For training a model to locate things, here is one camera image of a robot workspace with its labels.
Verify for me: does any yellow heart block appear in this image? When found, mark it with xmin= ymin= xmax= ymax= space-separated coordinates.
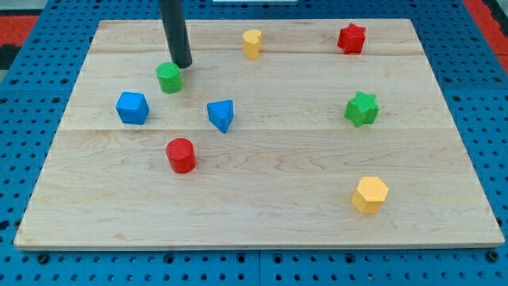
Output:
xmin=242 ymin=29 xmax=262 ymax=60

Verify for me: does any green star block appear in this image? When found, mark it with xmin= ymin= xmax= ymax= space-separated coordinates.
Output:
xmin=344 ymin=91 xmax=379 ymax=128

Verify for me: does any red star block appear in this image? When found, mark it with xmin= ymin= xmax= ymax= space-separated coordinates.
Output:
xmin=337 ymin=23 xmax=367 ymax=54

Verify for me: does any blue triangular prism block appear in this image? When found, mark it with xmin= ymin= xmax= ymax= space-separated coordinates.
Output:
xmin=206 ymin=100 xmax=234 ymax=133

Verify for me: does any light wooden board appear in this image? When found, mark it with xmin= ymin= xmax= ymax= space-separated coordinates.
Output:
xmin=14 ymin=19 xmax=505 ymax=251

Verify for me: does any red cylinder block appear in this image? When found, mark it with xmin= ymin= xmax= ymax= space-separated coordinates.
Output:
xmin=165 ymin=137 xmax=197 ymax=173

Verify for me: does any green cylinder block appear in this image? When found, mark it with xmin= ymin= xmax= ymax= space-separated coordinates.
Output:
xmin=156 ymin=62 xmax=183 ymax=94

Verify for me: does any blue cube block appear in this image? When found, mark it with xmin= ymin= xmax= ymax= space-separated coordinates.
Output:
xmin=115 ymin=91 xmax=149 ymax=125

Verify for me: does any yellow hexagon block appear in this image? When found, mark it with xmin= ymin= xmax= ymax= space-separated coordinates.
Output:
xmin=351 ymin=176 xmax=389 ymax=215

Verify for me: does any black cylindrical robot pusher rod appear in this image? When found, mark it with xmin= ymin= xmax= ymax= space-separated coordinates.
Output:
xmin=158 ymin=0 xmax=193 ymax=68

